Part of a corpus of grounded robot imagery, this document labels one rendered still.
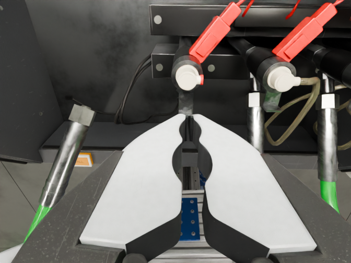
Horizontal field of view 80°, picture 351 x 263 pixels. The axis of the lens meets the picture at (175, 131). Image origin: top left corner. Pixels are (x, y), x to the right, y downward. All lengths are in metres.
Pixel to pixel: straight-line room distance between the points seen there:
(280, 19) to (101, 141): 0.40
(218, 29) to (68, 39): 0.38
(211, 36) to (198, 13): 0.12
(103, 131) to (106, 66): 0.15
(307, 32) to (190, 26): 0.15
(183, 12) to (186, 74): 0.16
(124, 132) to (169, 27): 0.29
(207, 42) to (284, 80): 0.07
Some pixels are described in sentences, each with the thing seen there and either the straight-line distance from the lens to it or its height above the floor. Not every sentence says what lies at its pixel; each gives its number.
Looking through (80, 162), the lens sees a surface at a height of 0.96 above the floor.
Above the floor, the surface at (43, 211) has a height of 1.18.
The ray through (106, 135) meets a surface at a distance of 0.52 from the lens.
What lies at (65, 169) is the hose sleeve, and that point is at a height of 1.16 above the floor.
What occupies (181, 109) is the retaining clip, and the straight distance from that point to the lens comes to 0.21.
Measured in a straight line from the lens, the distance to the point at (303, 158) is 0.52.
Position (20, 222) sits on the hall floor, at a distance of 2.91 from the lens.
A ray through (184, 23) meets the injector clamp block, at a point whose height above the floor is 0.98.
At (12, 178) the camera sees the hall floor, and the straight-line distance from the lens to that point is 2.39.
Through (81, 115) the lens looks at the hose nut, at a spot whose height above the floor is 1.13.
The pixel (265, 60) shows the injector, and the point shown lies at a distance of 0.22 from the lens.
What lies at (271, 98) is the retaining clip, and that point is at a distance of 0.22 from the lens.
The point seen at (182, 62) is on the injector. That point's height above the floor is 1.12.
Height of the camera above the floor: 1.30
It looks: 57 degrees down
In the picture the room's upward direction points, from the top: 177 degrees counter-clockwise
